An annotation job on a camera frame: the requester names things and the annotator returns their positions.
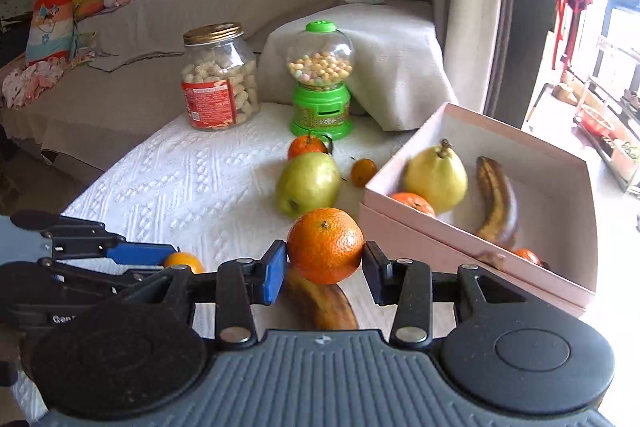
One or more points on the green candy dispenser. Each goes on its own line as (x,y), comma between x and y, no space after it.
(320,107)

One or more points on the pink cardboard box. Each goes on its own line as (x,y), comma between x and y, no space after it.
(450,257)

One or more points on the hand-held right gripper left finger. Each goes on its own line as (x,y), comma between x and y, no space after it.
(272,272)

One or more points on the colourful cartoon pillow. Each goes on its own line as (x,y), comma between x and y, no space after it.
(47,27)

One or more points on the green pear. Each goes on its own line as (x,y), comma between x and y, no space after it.
(307,184)
(435,182)

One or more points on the beige curtain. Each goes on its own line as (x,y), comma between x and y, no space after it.
(470,7)

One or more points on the dark shoe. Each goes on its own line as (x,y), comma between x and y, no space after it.
(631,99)

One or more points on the white textured tablecloth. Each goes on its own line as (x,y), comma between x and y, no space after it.
(175,187)

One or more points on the potted plant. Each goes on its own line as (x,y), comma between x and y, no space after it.
(627,152)

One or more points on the brown shoe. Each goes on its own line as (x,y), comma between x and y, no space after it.
(565,93)

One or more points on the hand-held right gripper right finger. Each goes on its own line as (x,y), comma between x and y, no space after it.
(372,272)

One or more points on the red plastic basin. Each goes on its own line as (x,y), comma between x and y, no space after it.
(597,122)

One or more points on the white armrest cover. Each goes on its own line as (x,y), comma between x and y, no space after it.
(390,57)

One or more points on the glass jar with gold lid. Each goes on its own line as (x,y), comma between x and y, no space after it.
(220,77)

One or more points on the small orange kumquat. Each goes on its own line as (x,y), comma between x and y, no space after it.
(363,172)

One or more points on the brown spotted banana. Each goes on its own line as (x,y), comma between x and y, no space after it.
(500,212)
(325,307)

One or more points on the metal shoe rack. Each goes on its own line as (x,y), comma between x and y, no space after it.
(617,172)

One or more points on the pink floral cloth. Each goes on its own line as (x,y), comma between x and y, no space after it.
(27,82)

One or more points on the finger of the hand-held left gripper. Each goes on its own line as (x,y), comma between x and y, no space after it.
(145,253)
(100,274)

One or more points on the small orange tangerine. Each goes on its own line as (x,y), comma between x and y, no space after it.
(182,262)

